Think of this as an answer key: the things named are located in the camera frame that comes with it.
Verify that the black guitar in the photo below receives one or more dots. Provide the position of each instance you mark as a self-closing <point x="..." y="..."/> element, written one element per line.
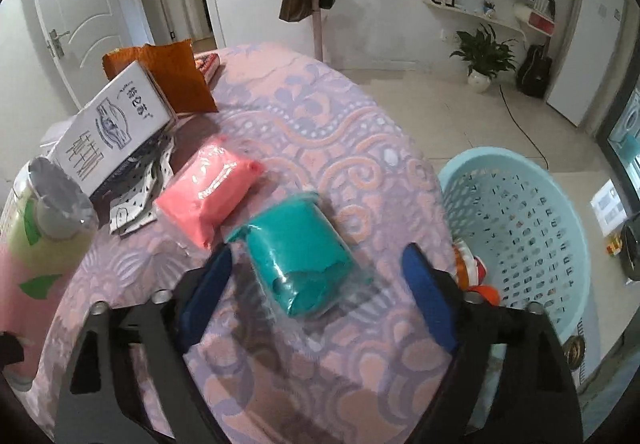
<point x="533" y="76"/>

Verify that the white refrigerator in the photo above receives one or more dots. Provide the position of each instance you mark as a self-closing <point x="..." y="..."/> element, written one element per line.
<point x="586" y="58"/>

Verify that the pink tissue pack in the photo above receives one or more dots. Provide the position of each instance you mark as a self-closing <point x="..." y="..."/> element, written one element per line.
<point x="206" y="190"/>

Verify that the pink white drink bottle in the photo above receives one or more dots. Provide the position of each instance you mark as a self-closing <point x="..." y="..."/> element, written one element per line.
<point x="47" y="227"/>

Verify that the patterned pink tablecloth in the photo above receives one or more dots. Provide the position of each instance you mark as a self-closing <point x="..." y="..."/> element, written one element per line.
<point x="365" y="373"/>

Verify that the heart pattern paper bag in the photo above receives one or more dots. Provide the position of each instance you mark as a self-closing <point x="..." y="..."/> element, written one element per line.
<point x="125" y="201"/>

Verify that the white wall shelf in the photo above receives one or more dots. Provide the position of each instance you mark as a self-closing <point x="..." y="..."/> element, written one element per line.
<point x="523" y="15"/>

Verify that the white door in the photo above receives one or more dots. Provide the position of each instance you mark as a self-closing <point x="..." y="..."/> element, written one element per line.
<point x="80" y="32"/>

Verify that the white rectangular box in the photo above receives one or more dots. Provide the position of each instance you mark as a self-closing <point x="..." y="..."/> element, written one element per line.
<point x="125" y="114"/>

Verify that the potted green plant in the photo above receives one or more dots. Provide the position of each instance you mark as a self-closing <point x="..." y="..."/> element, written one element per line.
<point x="485" y="56"/>

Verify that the black ashtray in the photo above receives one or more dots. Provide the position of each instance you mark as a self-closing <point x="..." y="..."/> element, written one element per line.
<point x="630" y="254"/>

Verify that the teal tissue pack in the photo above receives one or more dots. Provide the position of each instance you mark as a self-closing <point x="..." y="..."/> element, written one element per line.
<point x="303" y="265"/>

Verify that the orange paper cup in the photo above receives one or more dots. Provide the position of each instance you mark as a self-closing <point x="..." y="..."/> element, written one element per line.
<point x="471" y="273"/>

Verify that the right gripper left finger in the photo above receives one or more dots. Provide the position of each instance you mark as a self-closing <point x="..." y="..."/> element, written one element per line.
<point x="100" y="399"/>

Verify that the orange snack bag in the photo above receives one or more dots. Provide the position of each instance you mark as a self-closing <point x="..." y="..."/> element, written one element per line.
<point x="184" y="77"/>

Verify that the light blue laundry basket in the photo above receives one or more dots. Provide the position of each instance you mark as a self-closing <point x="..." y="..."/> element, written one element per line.
<point x="518" y="221"/>

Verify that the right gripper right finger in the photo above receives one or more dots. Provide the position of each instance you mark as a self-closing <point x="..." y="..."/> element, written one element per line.
<point x="508" y="380"/>

